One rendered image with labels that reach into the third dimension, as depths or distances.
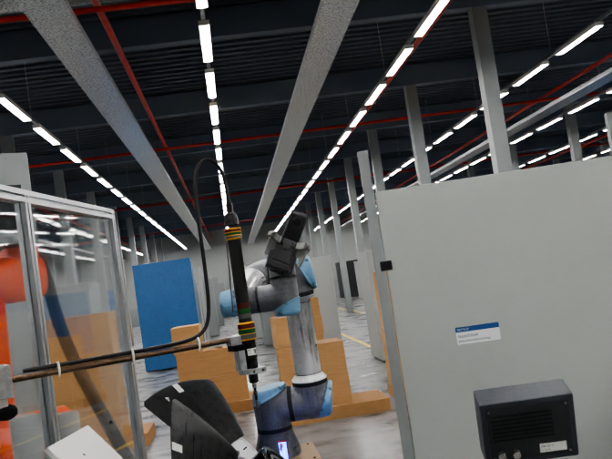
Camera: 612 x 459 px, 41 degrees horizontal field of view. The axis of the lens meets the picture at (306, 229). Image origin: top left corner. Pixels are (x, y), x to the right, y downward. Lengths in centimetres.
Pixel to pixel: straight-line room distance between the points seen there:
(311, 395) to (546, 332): 156
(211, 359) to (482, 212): 774
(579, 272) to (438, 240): 66
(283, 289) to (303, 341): 44
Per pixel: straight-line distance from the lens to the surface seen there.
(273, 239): 203
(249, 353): 205
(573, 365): 396
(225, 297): 226
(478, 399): 241
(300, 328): 264
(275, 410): 269
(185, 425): 180
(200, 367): 1122
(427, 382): 387
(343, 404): 955
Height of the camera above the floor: 165
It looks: 3 degrees up
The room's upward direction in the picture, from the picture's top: 8 degrees counter-clockwise
